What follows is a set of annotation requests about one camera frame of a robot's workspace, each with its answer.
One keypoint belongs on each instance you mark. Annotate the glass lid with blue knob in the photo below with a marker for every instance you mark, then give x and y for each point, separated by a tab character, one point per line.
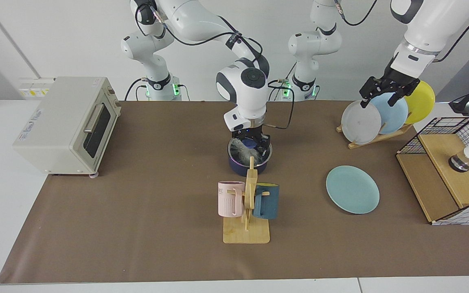
250	143

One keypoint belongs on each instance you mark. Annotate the light blue plate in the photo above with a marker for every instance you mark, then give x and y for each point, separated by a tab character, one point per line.
393	118

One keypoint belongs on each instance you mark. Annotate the white plate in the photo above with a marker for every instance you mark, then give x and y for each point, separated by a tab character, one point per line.
360	124

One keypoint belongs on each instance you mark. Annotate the yellow plate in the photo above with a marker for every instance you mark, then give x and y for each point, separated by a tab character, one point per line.
421	103

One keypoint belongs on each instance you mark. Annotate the wooden plate rack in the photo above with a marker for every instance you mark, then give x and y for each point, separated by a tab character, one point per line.
399	132

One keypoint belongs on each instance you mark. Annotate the teal plate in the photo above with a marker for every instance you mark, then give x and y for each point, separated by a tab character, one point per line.
352	189

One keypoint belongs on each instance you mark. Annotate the dark teal cup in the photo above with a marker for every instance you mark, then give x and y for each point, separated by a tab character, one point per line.
269	203

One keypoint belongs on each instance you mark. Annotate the pink cup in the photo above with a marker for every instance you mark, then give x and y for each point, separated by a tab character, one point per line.
228	203

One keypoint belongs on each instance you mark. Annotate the wooden cup stand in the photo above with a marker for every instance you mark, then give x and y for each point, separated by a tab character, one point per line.
246	234

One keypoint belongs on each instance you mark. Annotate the brown table cloth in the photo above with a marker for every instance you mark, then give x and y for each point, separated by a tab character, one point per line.
136	228

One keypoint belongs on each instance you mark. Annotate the pale toaster oven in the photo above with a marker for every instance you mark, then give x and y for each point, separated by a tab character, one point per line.
55	122

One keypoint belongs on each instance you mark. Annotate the white wall socket strip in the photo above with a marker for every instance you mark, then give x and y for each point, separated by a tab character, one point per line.
35	87

